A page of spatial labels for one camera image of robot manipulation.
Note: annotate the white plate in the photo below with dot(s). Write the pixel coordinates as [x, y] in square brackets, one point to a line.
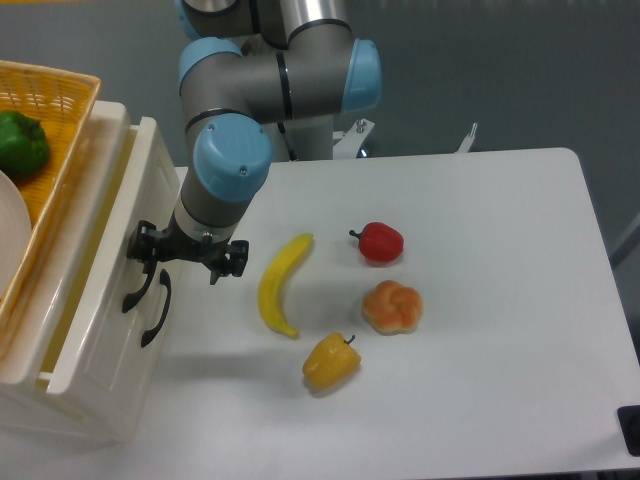
[15, 231]

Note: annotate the orange toy bread roll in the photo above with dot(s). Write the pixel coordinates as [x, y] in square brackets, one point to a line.
[392, 308]

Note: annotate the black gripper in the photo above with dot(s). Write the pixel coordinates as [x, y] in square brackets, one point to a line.
[223, 258]

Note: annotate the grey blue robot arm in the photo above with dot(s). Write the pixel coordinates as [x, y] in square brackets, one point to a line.
[249, 64]

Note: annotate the green toy bell pepper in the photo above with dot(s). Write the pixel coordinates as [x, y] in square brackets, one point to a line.
[24, 145]

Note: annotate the black object at edge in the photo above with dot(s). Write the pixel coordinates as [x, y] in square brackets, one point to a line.
[629, 420]

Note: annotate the red toy bell pepper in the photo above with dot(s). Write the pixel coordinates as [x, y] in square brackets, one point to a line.
[378, 242]

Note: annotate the yellow woven basket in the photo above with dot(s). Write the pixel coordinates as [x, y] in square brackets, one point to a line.
[62, 101]

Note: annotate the yellow toy bell pepper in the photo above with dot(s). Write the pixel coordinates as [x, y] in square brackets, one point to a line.
[331, 361]

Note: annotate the white drawer cabinet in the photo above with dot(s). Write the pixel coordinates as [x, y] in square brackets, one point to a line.
[46, 311]

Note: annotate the yellow toy banana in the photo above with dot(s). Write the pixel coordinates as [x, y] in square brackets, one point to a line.
[273, 282]

